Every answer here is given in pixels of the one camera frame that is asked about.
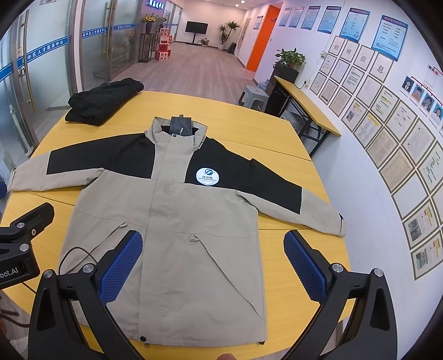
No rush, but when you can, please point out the beige and black jacket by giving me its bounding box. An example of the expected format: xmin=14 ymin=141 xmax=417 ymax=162
xmin=8 ymin=118 xmax=346 ymax=347

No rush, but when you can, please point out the folded black garment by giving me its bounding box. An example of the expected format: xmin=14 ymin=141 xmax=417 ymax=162
xmin=65 ymin=78 xmax=144 ymax=127

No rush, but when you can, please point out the narrow yellow side table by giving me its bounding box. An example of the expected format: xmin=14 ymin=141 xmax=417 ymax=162
xmin=264 ymin=76 xmax=341 ymax=158

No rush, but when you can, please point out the sunflower pot on stand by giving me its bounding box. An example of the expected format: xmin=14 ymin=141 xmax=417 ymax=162
xmin=138 ymin=14 xmax=159 ymax=63

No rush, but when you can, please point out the red boxes stack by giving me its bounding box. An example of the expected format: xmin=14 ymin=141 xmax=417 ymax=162
xmin=155 ymin=28 xmax=172 ymax=61

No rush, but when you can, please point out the grey plastic stool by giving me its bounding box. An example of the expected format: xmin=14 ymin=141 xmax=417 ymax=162
xmin=238 ymin=86 xmax=269 ymax=112

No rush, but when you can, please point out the potted green plant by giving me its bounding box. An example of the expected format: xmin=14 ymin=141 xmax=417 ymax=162
xmin=273 ymin=48 xmax=306 ymax=83

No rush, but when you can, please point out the tall corner plant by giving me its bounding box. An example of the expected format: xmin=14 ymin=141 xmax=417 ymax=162
xmin=218 ymin=21 xmax=239 ymax=50

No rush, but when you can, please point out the orange door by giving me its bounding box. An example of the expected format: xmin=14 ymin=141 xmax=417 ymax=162
xmin=246 ymin=4 xmax=281 ymax=72

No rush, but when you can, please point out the black cable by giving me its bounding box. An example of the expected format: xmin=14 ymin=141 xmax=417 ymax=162
xmin=0 ymin=245 xmax=100 ymax=328

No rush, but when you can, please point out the black wall television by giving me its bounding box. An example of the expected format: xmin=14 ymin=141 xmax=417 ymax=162
xmin=186 ymin=21 xmax=208 ymax=35

